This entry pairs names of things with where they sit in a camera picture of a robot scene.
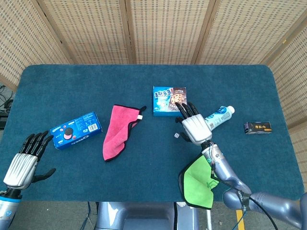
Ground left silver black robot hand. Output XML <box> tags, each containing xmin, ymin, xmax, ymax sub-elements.
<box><xmin>3</xmin><ymin>130</ymin><xmax>57</xmax><ymax>190</ymax></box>

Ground blue chocolate chip cookie box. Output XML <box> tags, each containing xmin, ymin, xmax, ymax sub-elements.
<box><xmin>152</xmin><ymin>85</ymin><xmax>188</xmax><ymax>117</ymax></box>

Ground green microfibre cloth black trim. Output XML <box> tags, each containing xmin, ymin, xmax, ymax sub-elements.
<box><xmin>178</xmin><ymin>154</ymin><xmax>221</xmax><ymax>210</ymax></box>

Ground small black box gold print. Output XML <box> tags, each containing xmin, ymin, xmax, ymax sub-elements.
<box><xmin>244</xmin><ymin>121</ymin><xmax>273</xmax><ymax>135</ymax></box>

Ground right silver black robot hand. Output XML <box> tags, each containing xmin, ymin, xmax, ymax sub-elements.
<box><xmin>175</xmin><ymin>102</ymin><xmax>213</xmax><ymax>146</ymax></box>

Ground pink microfibre cloth black trim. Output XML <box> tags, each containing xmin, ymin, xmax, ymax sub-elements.
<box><xmin>102</xmin><ymin>104</ymin><xmax>147</xmax><ymax>162</ymax></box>

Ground black cables on floor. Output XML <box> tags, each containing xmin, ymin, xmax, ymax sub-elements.
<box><xmin>0</xmin><ymin>85</ymin><xmax>14</xmax><ymax>130</ymax></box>

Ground blue felt table cover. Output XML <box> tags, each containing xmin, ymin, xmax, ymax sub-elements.
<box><xmin>0</xmin><ymin>64</ymin><xmax>305</xmax><ymax>202</ymax></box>

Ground grey robot torso base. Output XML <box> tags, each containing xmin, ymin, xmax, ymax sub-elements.
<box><xmin>95</xmin><ymin>201</ymin><xmax>212</xmax><ymax>230</ymax></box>

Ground white bottle with blue label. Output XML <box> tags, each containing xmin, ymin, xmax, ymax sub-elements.
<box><xmin>203</xmin><ymin>105</ymin><xmax>236</xmax><ymax>131</ymax></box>

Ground woven bamboo folding screen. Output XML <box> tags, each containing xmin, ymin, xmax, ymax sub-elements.
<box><xmin>0</xmin><ymin>0</ymin><xmax>307</xmax><ymax>199</ymax></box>

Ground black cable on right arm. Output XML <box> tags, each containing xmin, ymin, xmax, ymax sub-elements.
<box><xmin>210</xmin><ymin>162</ymin><xmax>281</xmax><ymax>230</ymax></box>

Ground blue Oreo cookie box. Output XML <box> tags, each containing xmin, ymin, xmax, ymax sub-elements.
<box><xmin>50</xmin><ymin>111</ymin><xmax>103</xmax><ymax>151</ymax></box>

